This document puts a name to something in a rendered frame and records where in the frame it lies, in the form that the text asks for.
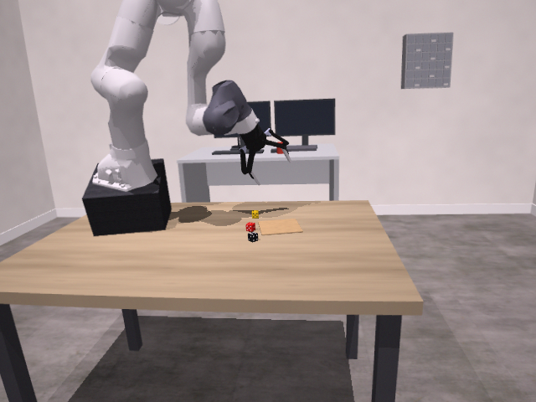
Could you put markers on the black die with white pips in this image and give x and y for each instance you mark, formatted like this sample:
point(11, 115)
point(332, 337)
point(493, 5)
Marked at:
point(253, 236)

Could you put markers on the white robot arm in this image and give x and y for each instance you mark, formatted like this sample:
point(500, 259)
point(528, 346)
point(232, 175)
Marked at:
point(128, 165)

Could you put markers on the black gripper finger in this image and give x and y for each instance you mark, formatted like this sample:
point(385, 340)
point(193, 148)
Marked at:
point(248, 169)
point(276, 144)

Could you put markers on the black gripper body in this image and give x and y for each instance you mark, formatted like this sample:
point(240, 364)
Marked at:
point(254, 137)

